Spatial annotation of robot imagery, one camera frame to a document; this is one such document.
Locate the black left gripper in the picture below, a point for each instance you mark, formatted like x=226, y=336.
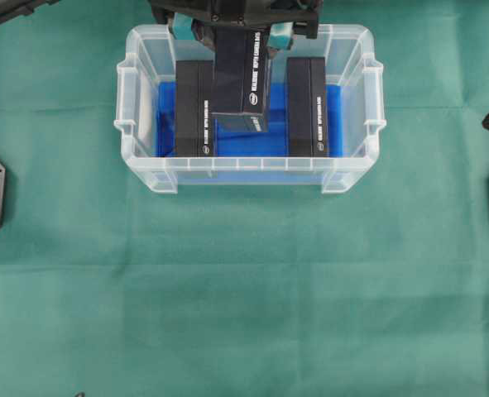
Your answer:
x=281, y=16

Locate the black box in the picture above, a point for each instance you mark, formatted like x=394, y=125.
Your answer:
x=194, y=128
x=307, y=107
x=241, y=80

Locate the clear plastic storage case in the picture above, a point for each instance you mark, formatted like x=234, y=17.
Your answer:
x=350, y=63

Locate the blue liner sheet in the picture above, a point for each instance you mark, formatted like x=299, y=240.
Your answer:
x=239, y=144

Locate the green table cloth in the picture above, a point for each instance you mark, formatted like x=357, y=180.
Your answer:
x=109, y=289

